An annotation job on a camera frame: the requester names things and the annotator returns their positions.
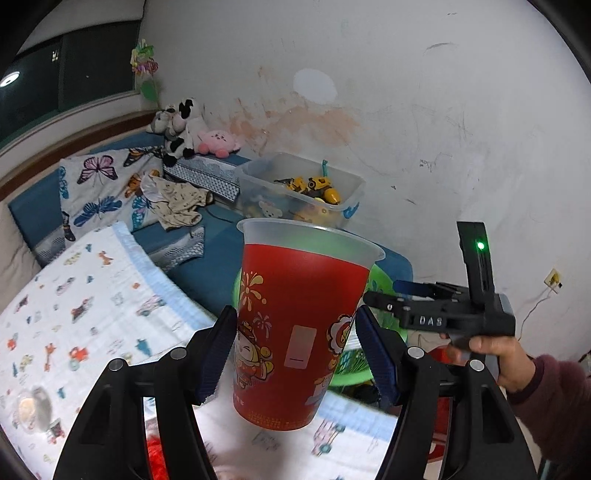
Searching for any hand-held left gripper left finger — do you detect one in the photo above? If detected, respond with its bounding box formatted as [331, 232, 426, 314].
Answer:
[52, 305, 238, 480]

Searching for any grey plush toy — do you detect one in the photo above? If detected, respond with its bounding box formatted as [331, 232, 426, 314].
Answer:
[148, 105, 178, 139]

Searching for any clear plastic wrapper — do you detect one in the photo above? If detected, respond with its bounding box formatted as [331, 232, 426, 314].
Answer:
[14, 385, 51, 432]

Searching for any beige patterned garment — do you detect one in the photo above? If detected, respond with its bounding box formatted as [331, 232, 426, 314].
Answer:
[140, 173, 214, 232]

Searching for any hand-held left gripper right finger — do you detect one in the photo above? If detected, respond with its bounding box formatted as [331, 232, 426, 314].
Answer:
[355, 305, 539, 480]

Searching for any yellow round plastic toy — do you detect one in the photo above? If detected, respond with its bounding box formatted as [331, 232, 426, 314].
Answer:
[295, 205, 334, 228]

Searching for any blue white patterned cushion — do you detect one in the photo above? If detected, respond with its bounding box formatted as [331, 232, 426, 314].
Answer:
[164, 154, 252, 201]

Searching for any white printed blanket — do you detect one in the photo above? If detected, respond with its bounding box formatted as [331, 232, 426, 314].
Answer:
[0, 222, 398, 480]

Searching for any green plastic basket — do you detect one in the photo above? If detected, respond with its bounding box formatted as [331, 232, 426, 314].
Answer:
[233, 261, 409, 388]

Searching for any colourful pinwheel toy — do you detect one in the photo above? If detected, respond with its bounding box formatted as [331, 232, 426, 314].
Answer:
[130, 39, 162, 104]

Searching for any pink plush toy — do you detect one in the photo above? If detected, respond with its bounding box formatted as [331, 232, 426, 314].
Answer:
[198, 129, 242, 158]

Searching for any butterfly print pillow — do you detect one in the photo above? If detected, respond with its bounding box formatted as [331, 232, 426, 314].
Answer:
[34, 145, 206, 273]

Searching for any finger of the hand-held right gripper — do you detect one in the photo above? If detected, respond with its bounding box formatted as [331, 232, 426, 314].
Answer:
[363, 291, 410, 330]
[392, 279, 440, 299]

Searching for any clear plastic storage box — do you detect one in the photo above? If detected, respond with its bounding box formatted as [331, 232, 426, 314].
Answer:
[234, 152, 367, 232]

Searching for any person's right hand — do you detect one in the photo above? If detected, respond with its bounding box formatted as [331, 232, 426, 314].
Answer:
[440, 333, 537, 393]

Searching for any dark window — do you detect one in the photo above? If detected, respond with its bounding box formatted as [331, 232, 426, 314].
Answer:
[0, 21, 141, 148]

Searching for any white cable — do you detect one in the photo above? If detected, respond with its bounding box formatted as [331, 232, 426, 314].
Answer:
[519, 291, 555, 342]

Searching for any yellow toy construction vehicle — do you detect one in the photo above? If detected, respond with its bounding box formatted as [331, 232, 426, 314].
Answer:
[276, 176, 309, 195]
[307, 175, 345, 204]

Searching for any black white cow plush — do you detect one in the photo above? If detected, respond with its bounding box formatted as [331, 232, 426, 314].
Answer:
[164, 97, 208, 167]

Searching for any person's right forearm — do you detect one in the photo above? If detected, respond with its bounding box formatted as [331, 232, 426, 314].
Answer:
[508, 354, 591, 468]

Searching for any red printed plastic cup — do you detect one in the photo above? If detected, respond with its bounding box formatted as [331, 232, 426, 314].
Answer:
[236, 218, 386, 432]

